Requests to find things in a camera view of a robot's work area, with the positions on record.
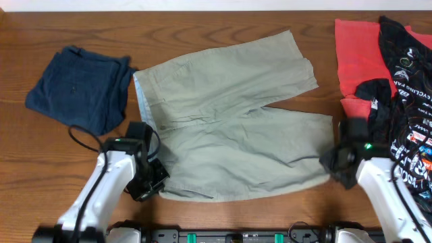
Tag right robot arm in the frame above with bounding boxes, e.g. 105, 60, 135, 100
319, 142, 431, 242

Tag folded navy blue garment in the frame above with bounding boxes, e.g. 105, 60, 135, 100
25, 46, 135, 136

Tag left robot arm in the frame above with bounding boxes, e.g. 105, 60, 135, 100
32, 138, 169, 243

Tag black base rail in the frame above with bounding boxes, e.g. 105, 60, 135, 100
107, 221, 385, 243

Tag red orange t-shirt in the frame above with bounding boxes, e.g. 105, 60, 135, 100
334, 18, 432, 122

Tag black printed cycling jersey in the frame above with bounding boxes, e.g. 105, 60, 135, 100
355, 16, 431, 217

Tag khaki green shorts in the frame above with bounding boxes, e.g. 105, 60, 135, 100
134, 31, 334, 203

